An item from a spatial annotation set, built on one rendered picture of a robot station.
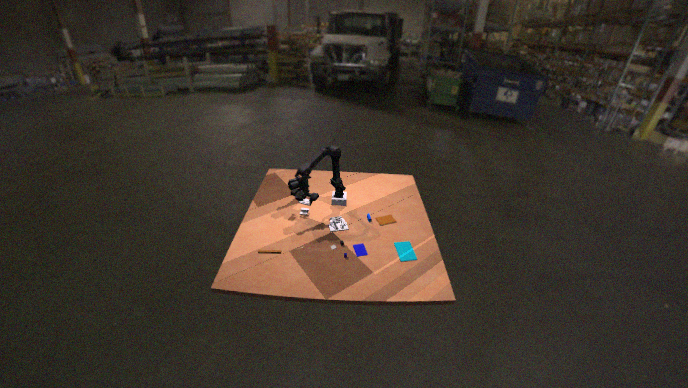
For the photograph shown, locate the cyan flat square plate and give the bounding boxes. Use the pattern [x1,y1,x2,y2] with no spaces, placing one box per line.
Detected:
[394,242,417,262]

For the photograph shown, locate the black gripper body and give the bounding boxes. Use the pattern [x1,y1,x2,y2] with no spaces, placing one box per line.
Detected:
[291,185,319,201]

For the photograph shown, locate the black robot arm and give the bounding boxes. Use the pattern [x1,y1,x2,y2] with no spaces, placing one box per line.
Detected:
[288,146,346,201]

